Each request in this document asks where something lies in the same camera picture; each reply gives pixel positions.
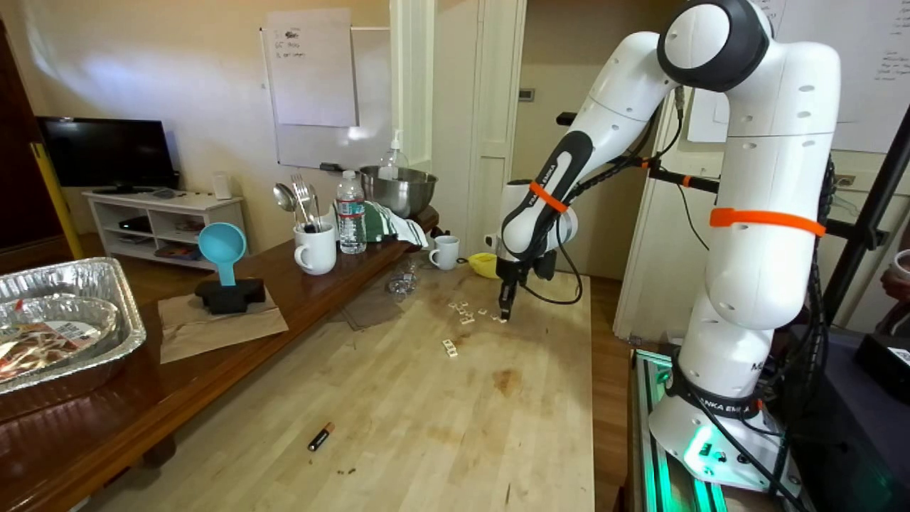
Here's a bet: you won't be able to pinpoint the handwritten white sheet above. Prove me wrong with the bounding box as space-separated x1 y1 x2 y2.
756 0 910 155

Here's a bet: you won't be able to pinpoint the black boom pole orange clamps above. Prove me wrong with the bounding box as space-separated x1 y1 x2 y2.
556 108 903 246

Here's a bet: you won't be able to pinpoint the white ceramic mug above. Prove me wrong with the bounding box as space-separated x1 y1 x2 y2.
290 222 342 282
428 232 465 274

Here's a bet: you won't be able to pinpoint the clear glass cup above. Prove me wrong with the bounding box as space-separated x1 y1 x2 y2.
382 255 428 300

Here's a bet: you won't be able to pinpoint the dark wooden table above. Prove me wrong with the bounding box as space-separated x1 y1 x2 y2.
0 203 445 512

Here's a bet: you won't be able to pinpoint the yellow stick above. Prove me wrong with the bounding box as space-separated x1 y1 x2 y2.
25 138 85 260

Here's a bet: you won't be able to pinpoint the white counter cabinet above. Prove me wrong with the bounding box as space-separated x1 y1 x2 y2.
610 174 728 347

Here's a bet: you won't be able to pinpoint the clear water bottle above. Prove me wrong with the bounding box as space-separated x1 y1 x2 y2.
332 166 371 259

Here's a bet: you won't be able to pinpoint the white door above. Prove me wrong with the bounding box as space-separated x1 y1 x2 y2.
386 0 529 260

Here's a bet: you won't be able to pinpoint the black tripod pole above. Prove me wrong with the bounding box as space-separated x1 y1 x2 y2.
821 102 910 329

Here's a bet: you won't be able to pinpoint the black television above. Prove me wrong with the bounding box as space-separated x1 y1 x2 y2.
35 114 186 196

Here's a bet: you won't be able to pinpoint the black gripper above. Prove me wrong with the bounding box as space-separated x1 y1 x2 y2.
496 249 536 323

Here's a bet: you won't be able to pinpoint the aluminium foil tray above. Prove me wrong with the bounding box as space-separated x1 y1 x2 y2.
0 252 150 397

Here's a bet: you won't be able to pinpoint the orange cable strap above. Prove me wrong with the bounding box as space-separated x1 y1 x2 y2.
527 179 575 216
708 203 831 239

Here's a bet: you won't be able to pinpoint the small black marker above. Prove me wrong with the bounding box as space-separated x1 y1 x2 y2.
305 422 337 454

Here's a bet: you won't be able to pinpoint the dark wooden cabinet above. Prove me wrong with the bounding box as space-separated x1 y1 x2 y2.
0 14 62 249

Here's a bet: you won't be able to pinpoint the metal spoon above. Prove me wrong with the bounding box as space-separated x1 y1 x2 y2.
293 179 322 232

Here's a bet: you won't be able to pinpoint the stainless steel bowl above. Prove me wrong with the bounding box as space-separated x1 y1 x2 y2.
357 164 440 222

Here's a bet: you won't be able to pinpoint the brown paper sheet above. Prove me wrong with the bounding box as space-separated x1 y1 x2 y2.
153 284 293 370

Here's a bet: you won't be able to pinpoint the whiteboard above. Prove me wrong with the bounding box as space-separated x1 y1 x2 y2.
271 24 398 174

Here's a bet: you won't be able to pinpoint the clear pump dispenser bottle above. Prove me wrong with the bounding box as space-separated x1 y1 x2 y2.
375 127 406 185

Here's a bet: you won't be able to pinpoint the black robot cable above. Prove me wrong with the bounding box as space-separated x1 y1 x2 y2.
514 82 723 310

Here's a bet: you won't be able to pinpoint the green striped white towel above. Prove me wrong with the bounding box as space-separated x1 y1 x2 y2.
361 196 433 252

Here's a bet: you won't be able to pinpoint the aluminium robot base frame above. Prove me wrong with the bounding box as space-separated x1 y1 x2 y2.
624 343 807 512

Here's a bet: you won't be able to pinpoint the white television stand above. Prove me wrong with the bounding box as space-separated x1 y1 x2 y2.
82 185 251 274

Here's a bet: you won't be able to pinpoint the white paper sheet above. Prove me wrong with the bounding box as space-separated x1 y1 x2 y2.
258 9 361 131

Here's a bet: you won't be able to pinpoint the black stand block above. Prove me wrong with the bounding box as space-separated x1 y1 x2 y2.
190 274 271 317

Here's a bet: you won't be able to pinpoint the black box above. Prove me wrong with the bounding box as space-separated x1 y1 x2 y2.
850 326 910 407

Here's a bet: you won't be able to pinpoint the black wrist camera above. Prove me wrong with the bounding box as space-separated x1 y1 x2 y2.
531 249 563 284

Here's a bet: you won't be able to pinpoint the metal ladle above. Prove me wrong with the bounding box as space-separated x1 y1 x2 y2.
271 179 302 230

